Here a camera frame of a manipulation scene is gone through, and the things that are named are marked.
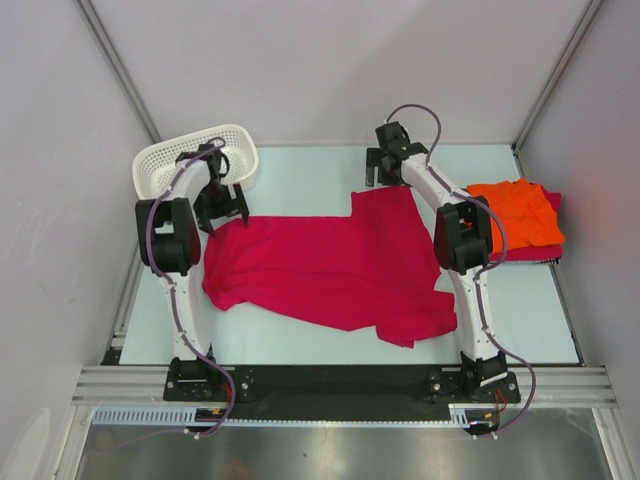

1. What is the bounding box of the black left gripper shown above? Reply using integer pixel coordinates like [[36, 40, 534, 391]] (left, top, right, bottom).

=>
[[194, 180, 248, 236]]

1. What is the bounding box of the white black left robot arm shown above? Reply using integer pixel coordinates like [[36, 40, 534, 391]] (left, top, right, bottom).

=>
[[135, 137, 249, 365]]

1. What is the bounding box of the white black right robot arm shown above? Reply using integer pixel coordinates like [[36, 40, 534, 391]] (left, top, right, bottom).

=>
[[365, 122, 508, 401]]

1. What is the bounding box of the white perforated plastic basket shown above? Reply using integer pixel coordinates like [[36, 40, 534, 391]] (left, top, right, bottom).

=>
[[132, 124, 259, 200]]

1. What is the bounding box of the orange t shirt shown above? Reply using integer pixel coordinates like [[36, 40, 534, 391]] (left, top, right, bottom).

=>
[[467, 178, 566, 250]]

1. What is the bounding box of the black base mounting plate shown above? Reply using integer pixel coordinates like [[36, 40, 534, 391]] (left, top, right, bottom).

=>
[[163, 360, 521, 421]]

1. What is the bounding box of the aluminium left corner post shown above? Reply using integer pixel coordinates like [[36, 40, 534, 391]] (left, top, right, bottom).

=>
[[73, 0, 161, 143]]

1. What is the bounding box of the aluminium corner post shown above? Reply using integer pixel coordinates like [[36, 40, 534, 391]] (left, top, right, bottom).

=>
[[511, 0, 608, 156], [73, 0, 161, 143]]

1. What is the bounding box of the aluminium right corner post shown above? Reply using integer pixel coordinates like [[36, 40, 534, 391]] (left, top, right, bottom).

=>
[[511, 0, 608, 156]]

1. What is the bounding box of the white slotted cable duct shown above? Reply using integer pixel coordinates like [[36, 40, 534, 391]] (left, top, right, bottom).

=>
[[92, 406, 470, 428]]

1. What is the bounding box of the aluminium front frame rail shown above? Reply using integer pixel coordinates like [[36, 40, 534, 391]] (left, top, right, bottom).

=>
[[72, 365, 617, 408]]

